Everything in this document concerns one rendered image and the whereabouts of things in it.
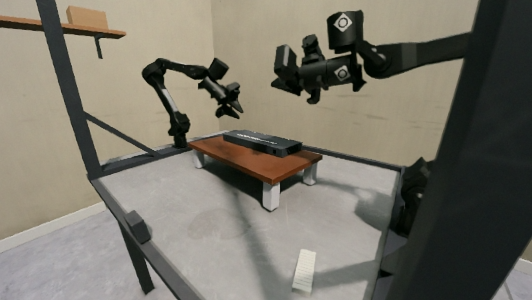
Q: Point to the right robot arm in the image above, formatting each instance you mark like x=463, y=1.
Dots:
x=380, y=62

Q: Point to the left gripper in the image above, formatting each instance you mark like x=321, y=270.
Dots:
x=216, y=92

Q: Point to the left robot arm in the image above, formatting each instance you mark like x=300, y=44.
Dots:
x=154, y=73

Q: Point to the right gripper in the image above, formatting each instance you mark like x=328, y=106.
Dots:
x=309, y=76

